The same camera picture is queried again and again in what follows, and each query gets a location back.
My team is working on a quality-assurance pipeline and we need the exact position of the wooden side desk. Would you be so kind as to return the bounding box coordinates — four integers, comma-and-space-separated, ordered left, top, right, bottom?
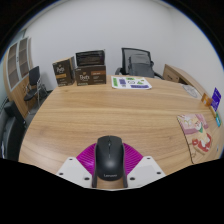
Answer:
162, 63, 204, 96

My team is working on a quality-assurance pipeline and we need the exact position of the small orange-brown box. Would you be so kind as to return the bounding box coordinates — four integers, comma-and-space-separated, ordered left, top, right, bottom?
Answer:
200, 92, 213, 108

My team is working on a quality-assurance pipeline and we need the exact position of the black computer mouse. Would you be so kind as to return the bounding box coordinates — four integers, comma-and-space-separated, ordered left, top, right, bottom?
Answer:
94, 135, 126, 182

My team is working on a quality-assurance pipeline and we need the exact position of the wide brown cardboard box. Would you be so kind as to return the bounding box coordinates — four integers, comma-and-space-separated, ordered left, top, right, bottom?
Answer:
73, 64, 108, 87

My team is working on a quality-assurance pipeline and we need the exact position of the wooden shelf cabinet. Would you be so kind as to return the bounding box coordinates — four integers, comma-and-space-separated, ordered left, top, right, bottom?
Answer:
3, 36, 34, 118

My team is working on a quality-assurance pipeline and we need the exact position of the purple card package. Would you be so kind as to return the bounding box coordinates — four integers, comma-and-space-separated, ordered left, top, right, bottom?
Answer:
210, 87, 222, 112

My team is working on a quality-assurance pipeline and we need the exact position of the black armchair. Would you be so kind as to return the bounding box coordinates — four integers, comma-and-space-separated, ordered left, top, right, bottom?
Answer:
0, 100, 28, 161

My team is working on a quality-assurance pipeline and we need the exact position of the tall brown cardboard box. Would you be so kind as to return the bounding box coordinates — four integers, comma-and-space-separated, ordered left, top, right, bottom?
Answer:
52, 56, 76, 88

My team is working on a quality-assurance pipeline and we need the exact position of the small teal box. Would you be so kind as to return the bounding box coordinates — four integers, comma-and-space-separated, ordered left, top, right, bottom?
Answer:
214, 111, 222, 128

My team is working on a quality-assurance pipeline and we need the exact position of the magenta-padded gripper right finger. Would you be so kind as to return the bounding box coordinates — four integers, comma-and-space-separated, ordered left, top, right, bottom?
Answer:
121, 142, 167, 189

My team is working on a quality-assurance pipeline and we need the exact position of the black mesh office chair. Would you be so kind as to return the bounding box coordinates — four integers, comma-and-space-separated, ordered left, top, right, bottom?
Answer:
114, 47, 164, 80

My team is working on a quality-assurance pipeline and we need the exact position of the white printed paper sheet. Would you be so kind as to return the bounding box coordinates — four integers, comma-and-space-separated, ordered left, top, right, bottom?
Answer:
110, 75, 153, 91

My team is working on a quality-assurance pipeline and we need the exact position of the black cardboard box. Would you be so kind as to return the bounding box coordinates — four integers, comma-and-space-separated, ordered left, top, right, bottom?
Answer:
75, 49, 106, 67

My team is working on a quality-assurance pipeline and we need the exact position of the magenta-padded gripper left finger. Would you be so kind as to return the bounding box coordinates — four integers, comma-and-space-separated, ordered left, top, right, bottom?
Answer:
55, 141, 99, 189

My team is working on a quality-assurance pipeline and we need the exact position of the black visitor chair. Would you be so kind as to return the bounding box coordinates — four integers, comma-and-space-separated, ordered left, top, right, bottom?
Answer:
23, 65, 49, 108

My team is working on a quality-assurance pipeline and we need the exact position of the grey backpack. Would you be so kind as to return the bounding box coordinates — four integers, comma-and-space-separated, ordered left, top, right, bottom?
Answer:
128, 54, 156, 79

